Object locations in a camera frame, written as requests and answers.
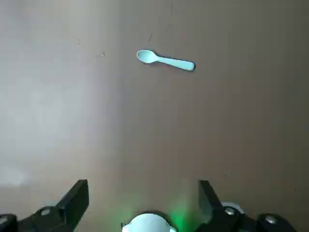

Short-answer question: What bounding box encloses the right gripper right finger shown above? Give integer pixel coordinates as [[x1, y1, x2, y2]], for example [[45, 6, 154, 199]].
[[193, 180, 302, 232]]

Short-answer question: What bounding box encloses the small pale green spoon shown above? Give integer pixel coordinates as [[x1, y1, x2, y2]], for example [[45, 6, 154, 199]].
[[136, 49, 196, 73]]

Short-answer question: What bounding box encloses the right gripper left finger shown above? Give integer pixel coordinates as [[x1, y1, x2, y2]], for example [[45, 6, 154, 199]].
[[0, 179, 89, 232]]

